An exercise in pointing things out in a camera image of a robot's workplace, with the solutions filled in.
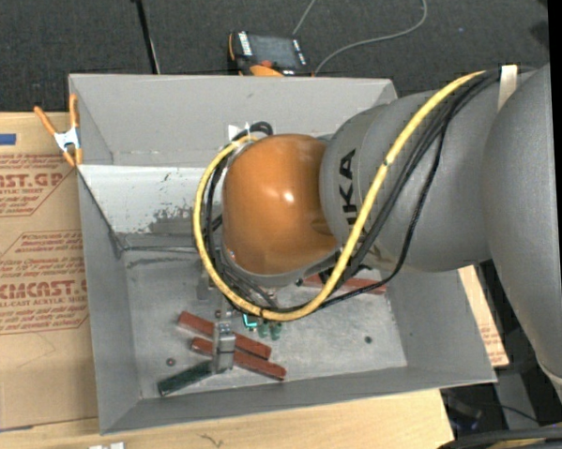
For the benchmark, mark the red-brown flat block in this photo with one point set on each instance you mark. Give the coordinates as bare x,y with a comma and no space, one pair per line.
260,365
197,323
359,285

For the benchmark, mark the grey metal bin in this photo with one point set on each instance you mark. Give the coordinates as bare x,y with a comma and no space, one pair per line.
162,281

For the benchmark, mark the brown cardboard board, red print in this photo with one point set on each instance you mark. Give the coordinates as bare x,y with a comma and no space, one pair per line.
34,260

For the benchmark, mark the dark green flat block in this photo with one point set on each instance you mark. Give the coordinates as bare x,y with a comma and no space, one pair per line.
183,381

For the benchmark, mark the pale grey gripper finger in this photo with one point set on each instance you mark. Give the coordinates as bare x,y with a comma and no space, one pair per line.
205,284
224,351

